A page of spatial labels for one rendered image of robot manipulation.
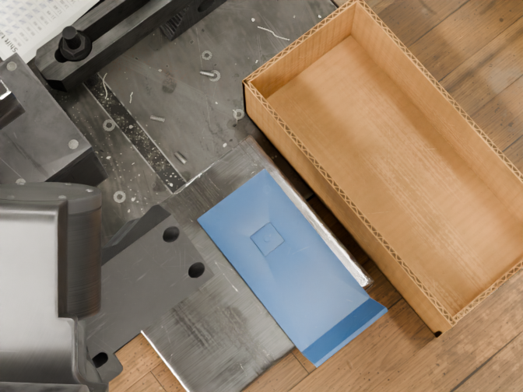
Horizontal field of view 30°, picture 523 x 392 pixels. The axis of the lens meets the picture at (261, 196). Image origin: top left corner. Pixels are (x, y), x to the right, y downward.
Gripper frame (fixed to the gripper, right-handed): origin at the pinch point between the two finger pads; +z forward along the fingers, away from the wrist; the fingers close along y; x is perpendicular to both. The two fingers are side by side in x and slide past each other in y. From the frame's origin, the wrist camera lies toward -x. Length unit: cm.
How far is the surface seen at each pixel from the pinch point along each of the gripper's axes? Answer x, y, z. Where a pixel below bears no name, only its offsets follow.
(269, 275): -16.1, -13.1, 7.2
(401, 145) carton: -32.0, -12.0, 9.6
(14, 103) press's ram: -7.7, 10.3, -2.0
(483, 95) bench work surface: -40.6, -12.9, 9.5
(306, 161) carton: -23.5, -7.0, 6.6
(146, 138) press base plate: -15.5, -0.5, 17.7
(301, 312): -16.3, -16.4, 5.2
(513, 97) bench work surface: -42.5, -14.3, 8.6
